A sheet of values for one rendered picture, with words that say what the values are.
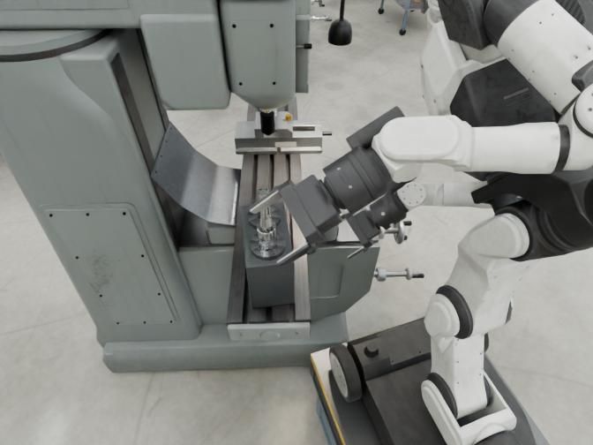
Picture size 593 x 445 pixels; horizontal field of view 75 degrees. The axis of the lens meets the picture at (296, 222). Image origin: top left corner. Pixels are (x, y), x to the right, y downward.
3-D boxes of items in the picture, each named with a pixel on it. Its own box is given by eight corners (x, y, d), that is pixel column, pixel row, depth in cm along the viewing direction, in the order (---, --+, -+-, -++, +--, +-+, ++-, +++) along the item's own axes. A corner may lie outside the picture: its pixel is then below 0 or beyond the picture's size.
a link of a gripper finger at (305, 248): (275, 261, 62) (308, 241, 61) (281, 263, 65) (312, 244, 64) (280, 269, 62) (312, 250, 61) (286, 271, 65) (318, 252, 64)
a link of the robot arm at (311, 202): (321, 253, 67) (381, 216, 65) (307, 246, 58) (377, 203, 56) (288, 194, 71) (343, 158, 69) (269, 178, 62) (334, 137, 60)
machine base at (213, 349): (336, 270, 238) (339, 250, 223) (349, 366, 197) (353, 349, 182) (138, 275, 235) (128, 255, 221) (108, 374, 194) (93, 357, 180)
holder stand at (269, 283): (285, 244, 124) (283, 197, 109) (295, 303, 109) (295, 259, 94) (247, 248, 122) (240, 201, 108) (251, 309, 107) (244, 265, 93)
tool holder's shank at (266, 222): (275, 226, 93) (273, 192, 85) (265, 233, 92) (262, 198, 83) (266, 219, 95) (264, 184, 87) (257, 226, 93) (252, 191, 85)
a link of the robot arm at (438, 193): (403, 205, 117) (452, 206, 112) (401, 206, 109) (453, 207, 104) (404, 183, 116) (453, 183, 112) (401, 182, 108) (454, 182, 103)
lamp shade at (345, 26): (356, 41, 118) (358, 19, 114) (339, 48, 115) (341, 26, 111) (340, 33, 122) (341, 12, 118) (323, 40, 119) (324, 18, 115)
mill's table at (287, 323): (296, 109, 195) (296, 94, 189) (311, 341, 109) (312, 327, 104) (250, 109, 194) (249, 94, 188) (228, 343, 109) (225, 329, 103)
